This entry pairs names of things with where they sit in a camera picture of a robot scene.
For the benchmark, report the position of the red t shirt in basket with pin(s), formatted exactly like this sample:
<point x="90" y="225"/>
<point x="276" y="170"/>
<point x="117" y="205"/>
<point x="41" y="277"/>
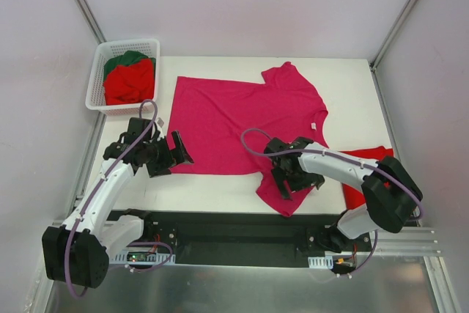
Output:
<point x="130" y="84"/>

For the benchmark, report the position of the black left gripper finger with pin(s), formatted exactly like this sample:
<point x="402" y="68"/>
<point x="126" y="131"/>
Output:
<point x="179" y="153"/>
<point x="156" y="168"/>

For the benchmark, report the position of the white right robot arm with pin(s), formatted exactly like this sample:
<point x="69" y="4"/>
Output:
<point x="390" y="194"/>

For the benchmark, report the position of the pink t shirt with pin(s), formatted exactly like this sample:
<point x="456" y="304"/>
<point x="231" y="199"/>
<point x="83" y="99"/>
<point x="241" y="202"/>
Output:
<point x="211" y="115"/>

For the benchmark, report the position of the green t shirt in basket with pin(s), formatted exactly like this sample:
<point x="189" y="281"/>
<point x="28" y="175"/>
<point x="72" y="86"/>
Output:
<point x="127" y="59"/>

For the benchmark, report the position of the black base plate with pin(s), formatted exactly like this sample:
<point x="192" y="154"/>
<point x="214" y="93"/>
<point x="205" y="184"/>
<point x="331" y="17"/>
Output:
<point x="238" y="239"/>

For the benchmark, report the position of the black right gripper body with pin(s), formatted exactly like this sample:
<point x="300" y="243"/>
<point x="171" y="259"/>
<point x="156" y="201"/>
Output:
<point x="291" y="175"/>

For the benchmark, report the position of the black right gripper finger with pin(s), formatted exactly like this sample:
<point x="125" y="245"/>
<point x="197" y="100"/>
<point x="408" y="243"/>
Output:
<point x="281" y="179"/>
<point x="310" y="180"/>

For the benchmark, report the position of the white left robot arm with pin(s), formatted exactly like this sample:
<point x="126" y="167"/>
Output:
<point x="78" y="252"/>

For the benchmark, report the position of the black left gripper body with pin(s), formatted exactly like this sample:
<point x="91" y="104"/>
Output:
<point x="165" y="157"/>

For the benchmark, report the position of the right aluminium frame post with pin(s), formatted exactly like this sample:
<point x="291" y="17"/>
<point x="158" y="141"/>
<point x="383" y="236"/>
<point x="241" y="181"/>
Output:
<point x="397" y="25"/>

